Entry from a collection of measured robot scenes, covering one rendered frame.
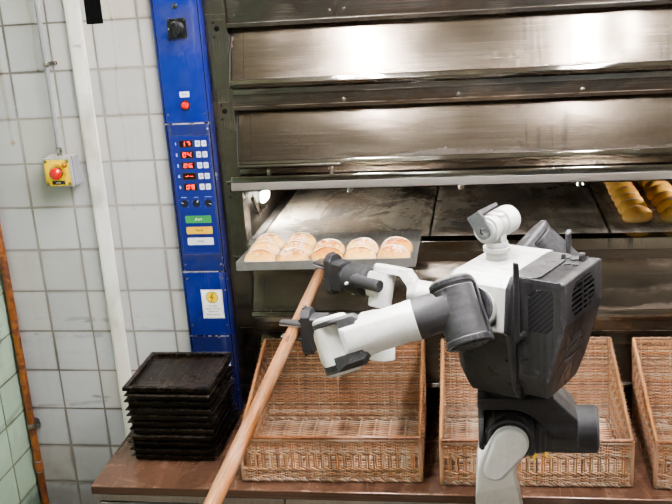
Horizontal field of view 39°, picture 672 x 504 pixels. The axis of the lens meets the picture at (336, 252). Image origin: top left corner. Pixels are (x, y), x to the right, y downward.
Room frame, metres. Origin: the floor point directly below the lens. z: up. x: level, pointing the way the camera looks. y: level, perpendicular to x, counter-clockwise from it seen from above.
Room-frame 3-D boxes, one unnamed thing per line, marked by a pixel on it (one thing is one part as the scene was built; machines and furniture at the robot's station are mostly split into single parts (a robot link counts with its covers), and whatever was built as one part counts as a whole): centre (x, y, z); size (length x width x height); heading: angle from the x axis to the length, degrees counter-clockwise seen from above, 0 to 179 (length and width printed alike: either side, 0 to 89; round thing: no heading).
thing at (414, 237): (2.88, 0.01, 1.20); 0.55 x 0.36 x 0.03; 81
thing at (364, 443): (2.72, 0.03, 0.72); 0.56 x 0.49 x 0.28; 82
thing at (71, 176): (3.10, 0.90, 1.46); 0.10 x 0.07 x 0.10; 81
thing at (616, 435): (2.63, -0.57, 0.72); 0.56 x 0.49 x 0.28; 82
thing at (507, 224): (2.06, -0.37, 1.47); 0.10 x 0.07 x 0.09; 142
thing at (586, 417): (2.03, -0.46, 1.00); 0.28 x 0.13 x 0.18; 80
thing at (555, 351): (2.01, -0.42, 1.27); 0.34 x 0.30 x 0.36; 142
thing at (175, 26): (3.01, 0.45, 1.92); 0.06 x 0.04 x 0.11; 81
